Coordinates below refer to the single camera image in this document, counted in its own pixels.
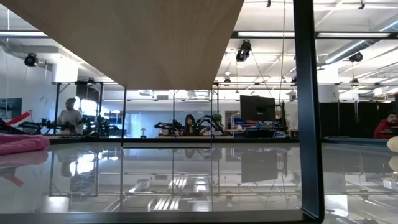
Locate silver ventilation duct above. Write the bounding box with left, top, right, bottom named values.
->
left=324, top=14, right=398, bottom=65

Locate red bar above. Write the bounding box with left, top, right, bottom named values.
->
left=6, top=111, right=32, bottom=127

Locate black computer monitor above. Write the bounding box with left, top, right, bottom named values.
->
left=239, top=95, right=277, bottom=123

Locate black table edge rail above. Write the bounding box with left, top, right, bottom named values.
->
left=46, top=136, right=389, bottom=147

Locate person in red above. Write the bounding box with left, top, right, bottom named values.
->
left=373, top=112, right=398, bottom=140

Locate black ceiling camera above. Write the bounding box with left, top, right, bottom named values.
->
left=24, top=52, right=39, bottom=67
left=235, top=39, right=252, bottom=63
left=348, top=51, right=364, bottom=63

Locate black partition curtain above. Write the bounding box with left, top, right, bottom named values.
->
left=319, top=101, right=398, bottom=139

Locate black metal station frame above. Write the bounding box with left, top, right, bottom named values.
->
left=53, top=80, right=104, bottom=136

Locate wooden shelf with black frame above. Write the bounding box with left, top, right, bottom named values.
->
left=0, top=0, right=326, bottom=224

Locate cream ceramic mug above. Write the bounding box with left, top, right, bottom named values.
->
left=386, top=136, right=398, bottom=153

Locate pink cloth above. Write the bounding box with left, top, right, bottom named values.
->
left=0, top=133, right=50, bottom=156

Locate standing person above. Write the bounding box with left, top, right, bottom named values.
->
left=57, top=97, right=85, bottom=136

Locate dark wall picture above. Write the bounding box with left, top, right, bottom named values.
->
left=0, top=97, right=23, bottom=121

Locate long ceiling light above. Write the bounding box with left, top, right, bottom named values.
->
left=315, top=31, right=398, bottom=40
left=231, top=30, right=295, bottom=39

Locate seated person with robot arms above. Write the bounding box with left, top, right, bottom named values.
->
left=181, top=114, right=208, bottom=137

